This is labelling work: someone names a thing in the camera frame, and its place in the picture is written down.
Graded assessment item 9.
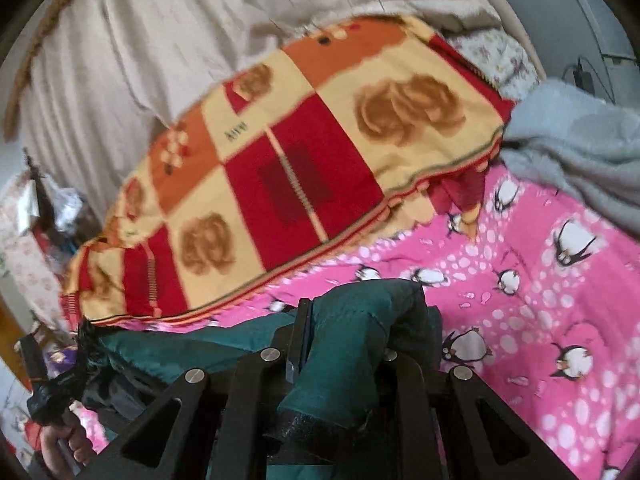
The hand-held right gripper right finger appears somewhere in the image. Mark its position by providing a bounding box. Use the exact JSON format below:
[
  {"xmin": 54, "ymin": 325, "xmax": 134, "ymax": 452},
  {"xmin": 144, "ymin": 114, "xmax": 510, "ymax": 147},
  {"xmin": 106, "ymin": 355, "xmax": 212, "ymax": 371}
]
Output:
[{"xmin": 384, "ymin": 305, "xmax": 577, "ymax": 480}]

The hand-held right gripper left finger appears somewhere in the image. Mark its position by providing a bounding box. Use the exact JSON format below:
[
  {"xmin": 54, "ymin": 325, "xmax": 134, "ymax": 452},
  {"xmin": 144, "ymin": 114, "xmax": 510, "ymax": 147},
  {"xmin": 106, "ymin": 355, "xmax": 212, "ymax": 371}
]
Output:
[{"xmin": 92, "ymin": 298, "xmax": 314, "ymax": 480}]

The green puffer jacket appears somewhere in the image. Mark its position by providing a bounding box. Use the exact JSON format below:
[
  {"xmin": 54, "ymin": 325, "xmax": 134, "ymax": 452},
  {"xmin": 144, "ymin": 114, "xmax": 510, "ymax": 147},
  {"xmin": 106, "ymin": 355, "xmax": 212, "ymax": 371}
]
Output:
[{"xmin": 80, "ymin": 279, "xmax": 445, "ymax": 480}]

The person's left hand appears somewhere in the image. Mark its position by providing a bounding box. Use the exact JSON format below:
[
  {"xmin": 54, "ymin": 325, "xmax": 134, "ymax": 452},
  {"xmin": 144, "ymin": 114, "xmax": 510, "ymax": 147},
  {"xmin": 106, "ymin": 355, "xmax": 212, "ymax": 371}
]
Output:
[{"xmin": 39, "ymin": 402, "xmax": 97, "ymax": 480}]

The pale floral cloth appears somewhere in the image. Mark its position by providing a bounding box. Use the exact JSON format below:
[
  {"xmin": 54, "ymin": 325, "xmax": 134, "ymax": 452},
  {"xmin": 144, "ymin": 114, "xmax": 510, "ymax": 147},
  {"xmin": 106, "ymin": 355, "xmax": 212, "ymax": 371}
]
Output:
[{"xmin": 0, "ymin": 172, "xmax": 68, "ymax": 318}]

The pink penguin bed sheet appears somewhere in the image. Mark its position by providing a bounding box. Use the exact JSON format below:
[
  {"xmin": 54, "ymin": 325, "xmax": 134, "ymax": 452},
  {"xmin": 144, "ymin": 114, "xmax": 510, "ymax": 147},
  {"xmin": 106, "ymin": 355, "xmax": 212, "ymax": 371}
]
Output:
[{"xmin": 75, "ymin": 162, "xmax": 640, "ymax": 480}]

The red floral patchwork blanket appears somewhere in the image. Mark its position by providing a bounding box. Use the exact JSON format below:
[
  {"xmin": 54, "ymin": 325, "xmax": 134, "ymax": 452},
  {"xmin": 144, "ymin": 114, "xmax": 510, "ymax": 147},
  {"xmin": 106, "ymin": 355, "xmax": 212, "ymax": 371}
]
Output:
[{"xmin": 60, "ymin": 14, "xmax": 517, "ymax": 328}]

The clear plastic bag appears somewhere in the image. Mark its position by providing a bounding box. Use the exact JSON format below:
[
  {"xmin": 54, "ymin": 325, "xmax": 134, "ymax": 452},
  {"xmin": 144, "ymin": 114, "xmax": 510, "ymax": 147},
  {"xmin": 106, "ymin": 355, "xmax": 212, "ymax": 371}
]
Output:
[{"xmin": 50, "ymin": 185, "xmax": 86, "ymax": 233}]

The grey fleece blanket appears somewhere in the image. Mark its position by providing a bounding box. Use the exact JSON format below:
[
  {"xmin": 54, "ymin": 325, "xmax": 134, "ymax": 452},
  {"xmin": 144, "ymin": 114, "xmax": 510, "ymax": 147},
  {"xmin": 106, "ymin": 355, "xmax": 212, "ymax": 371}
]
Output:
[{"xmin": 500, "ymin": 79, "xmax": 640, "ymax": 241}]

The beige wrinkled cloth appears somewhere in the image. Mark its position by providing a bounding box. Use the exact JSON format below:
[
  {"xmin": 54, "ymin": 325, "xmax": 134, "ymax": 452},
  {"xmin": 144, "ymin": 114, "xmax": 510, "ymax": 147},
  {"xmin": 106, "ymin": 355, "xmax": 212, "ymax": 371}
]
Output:
[{"xmin": 17, "ymin": 0, "xmax": 548, "ymax": 233}]

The white floral pillow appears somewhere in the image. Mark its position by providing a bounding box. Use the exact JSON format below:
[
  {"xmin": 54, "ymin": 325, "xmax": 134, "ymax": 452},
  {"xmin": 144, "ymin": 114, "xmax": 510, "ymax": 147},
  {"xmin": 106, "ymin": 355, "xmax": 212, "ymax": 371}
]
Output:
[{"xmin": 447, "ymin": 29, "xmax": 542, "ymax": 103}]

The braided rope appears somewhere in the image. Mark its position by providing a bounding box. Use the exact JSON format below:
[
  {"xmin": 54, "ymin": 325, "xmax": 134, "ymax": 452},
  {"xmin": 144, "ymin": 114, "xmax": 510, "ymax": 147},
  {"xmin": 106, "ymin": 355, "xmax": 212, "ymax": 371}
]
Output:
[{"xmin": 4, "ymin": 0, "xmax": 76, "ymax": 142}]

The black charger cable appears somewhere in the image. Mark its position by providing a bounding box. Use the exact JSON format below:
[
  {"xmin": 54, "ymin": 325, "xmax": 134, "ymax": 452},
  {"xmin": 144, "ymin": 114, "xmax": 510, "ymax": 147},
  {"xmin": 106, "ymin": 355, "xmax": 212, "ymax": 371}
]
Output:
[{"xmin": 565, "ymin": 57, "xmax": 618, "ymax": 103}]

